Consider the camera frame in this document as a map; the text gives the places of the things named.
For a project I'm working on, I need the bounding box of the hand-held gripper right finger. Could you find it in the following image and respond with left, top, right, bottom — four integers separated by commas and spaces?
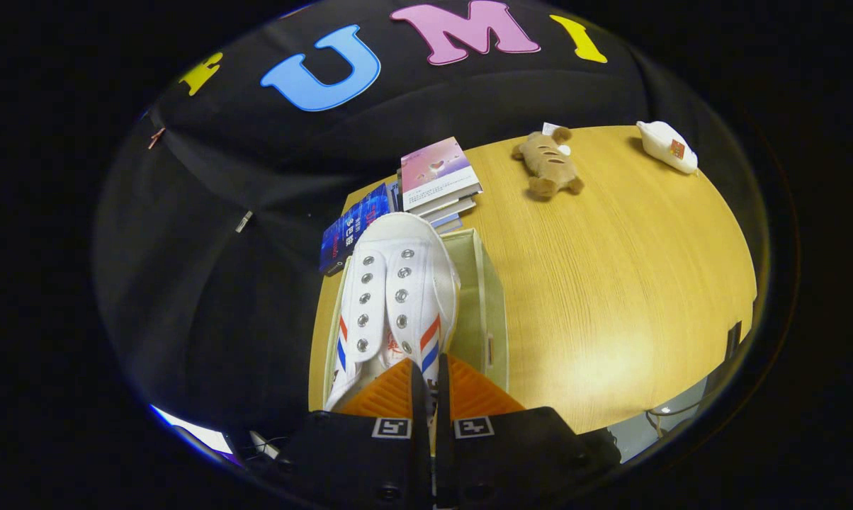
435, 354, 590, 509

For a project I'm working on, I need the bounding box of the white paperback book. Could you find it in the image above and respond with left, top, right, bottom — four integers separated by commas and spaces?
405, 193, 478, 222

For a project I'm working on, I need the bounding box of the pink cover book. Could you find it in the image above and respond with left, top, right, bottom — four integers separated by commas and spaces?
400, 137, 482, 213

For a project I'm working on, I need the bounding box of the blue cover book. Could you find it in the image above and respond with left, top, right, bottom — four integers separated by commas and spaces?
319, 183, 392, 277

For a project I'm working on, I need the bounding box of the green fabric storage box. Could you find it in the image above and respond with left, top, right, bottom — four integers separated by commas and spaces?
324, 228, 510, 412

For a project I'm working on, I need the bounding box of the brown bread plush toy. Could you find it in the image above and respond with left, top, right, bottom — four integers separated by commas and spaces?
511, 123, 585, 199

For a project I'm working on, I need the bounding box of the computer monitor screen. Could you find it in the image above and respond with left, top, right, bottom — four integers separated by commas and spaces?
150, 405, 236, 458

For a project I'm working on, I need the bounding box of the white striped canvas shoe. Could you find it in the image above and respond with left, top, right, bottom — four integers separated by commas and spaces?
324, 212, 462, 413

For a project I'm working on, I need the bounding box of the white plush toy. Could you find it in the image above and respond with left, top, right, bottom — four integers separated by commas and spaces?
636, 120, 699, 175

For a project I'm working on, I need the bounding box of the black backdrop cloth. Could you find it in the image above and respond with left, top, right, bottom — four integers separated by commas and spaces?
94, 0, 654, 433

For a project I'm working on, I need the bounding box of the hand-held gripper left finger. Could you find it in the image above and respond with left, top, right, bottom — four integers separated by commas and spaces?
274, 356, 432, 509

